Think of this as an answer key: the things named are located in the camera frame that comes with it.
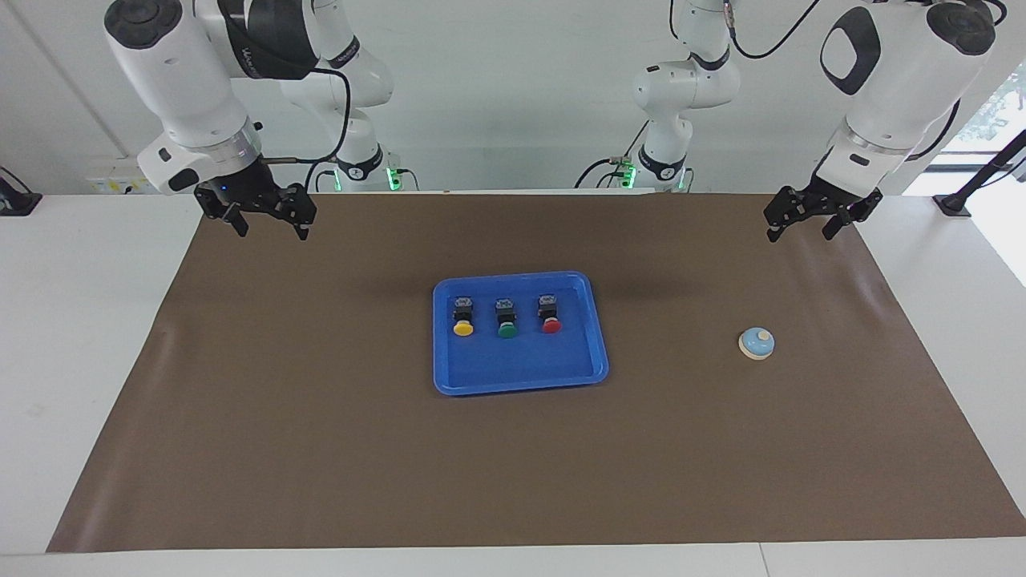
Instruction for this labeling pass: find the black left base cable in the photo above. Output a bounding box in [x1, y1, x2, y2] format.
[574, 120, 652, 190]

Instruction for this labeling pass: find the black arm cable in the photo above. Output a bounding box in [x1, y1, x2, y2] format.
[721, 0, 1007, 61]
[261, 67, 353, 167]

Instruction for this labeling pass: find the blue plastic tray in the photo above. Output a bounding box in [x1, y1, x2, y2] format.
[433, 271, 610, 397]

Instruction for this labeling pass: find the white wall outlet box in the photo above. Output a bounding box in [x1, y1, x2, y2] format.
[87, 164, 155, 195]

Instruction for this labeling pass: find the brown table mat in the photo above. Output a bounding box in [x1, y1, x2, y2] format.
[46, 192, 1026, 554]

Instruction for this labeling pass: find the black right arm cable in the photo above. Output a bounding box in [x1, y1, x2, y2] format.
[261, 67, 353, 167]

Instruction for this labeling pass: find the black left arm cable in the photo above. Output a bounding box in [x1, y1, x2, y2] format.
[721, 0, 1007, 61]

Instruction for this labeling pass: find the black table mount bracket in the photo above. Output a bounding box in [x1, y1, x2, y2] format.
[0, 167, 42, 216]

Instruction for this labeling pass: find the black clamp stand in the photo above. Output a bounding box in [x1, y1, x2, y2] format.
[932, 128, 1026, 217]

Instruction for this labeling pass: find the light blue service bell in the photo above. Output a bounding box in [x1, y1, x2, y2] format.
[738, 327, 776, 361]

